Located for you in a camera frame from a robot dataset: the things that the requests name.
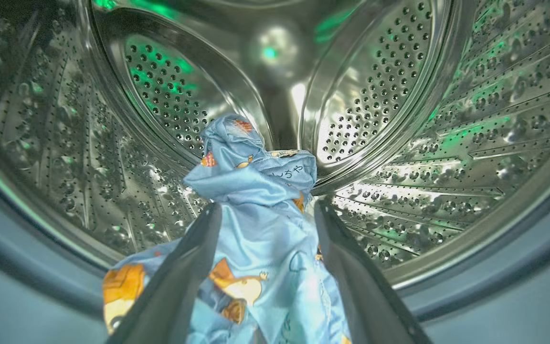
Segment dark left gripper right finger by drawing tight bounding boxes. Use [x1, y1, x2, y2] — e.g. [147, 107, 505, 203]
[314, 198, 433, 344]

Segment grey rubber door gasket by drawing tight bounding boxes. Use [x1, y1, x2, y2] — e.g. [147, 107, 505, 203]
[0, 143, 550, 344]

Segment steel perforated washer drum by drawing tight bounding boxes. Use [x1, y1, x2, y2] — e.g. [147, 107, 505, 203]
[0, 0, 550, 287]

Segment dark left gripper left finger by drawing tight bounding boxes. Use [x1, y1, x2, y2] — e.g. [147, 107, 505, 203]
[106, 203, 223, 344]

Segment blue cartoon print garment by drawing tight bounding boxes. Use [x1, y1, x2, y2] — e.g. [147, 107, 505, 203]
[102, 114, 352, 344]

